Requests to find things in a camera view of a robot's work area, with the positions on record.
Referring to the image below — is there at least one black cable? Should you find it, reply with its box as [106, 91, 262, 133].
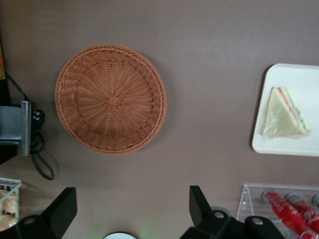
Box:
[4, 72, 55, 181]

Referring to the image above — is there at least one brown round wicker basket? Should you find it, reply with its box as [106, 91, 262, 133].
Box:
[54, 44, 167, 156]

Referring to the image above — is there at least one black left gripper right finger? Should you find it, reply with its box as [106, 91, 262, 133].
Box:
[179, 185, 285, 239]

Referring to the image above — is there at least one plastic triangle sandwich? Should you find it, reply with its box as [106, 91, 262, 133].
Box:
[261, 86, 311, 138]

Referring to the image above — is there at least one clear acrylic bottle holder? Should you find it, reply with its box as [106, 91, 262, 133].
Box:
[235, 183, 319, 239]

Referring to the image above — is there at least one white wire basket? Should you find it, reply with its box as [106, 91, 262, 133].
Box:
[0, 177, 23, 230]

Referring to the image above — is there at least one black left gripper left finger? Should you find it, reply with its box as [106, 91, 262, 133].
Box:
[0, 187, 77, 239]

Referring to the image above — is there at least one wrapped bread pastry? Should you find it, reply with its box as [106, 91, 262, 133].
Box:
[0, 189, 20, 229]

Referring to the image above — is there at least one yellow red package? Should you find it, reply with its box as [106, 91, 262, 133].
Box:
[0, 42, 6, 80]

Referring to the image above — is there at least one cream rectangular tray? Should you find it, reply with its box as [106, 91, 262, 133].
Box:
[251, 63, 319, 157]

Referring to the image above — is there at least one grey metal bracket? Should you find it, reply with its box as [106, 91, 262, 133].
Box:
[0, 101, 32, 157]

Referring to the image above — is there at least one black power plug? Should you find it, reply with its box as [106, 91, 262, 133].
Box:
[31, 109, 46, 125]

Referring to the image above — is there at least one white round plate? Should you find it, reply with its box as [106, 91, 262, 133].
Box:
[103, 232, 137, 239]

